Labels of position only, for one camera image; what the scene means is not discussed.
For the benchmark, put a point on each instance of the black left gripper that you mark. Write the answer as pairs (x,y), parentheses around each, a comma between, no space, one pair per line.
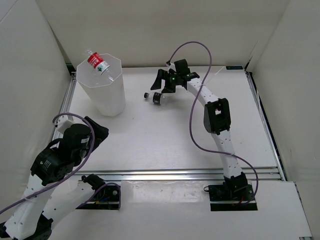
(101,133)

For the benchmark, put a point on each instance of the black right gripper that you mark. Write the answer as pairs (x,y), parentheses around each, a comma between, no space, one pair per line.
(162,75)

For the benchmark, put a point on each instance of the small black label bottle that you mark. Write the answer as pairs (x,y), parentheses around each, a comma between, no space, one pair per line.
(155,98)

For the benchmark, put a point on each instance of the red label plastic bottle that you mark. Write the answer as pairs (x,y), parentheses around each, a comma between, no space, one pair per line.
(98,70)

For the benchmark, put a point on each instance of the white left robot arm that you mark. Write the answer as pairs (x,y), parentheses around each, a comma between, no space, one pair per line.
(36,213)

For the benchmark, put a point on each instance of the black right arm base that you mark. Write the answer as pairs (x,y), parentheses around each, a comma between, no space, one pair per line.
(222,200)

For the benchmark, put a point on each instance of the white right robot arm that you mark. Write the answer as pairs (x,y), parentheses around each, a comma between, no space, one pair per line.
(216,121)

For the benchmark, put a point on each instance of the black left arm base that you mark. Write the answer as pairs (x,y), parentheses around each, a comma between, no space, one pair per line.
(107,198)

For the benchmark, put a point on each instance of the white translucent plastic bin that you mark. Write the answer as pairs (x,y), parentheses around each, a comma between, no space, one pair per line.
(109,99)

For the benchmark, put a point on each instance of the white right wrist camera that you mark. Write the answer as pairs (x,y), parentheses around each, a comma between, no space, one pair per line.
(170,65)

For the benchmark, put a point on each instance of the aluminium right rail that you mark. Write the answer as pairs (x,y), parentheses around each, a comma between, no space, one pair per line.
(266,125)

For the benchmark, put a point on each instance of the aluminium front rail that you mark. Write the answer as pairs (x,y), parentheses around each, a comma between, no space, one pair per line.
(212,174)

